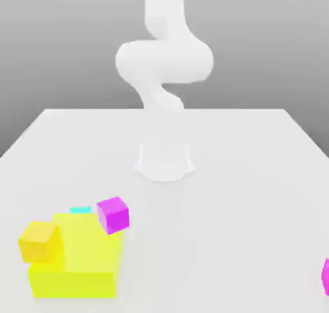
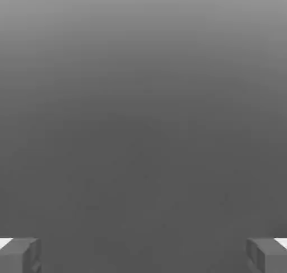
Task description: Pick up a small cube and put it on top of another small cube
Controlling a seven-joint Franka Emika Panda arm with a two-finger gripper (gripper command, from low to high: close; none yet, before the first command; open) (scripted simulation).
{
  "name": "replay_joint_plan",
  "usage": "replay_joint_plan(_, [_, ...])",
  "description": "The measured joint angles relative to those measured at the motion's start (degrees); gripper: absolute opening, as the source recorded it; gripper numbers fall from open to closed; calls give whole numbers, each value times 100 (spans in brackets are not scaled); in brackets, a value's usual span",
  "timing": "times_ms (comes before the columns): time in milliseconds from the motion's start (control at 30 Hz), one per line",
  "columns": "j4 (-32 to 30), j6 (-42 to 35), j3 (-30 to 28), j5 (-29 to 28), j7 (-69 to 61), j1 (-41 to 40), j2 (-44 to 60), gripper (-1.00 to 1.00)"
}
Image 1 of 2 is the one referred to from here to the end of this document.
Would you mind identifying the small magenta cube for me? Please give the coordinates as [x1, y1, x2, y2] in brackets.
[96, 196, 130, 235]
[321, 258, 329, 297]

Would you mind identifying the small orange cube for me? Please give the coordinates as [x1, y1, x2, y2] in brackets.
[17, 220, 63, 264]

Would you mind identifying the large yellow box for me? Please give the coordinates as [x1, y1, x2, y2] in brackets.
[27, 212, 126, 299]

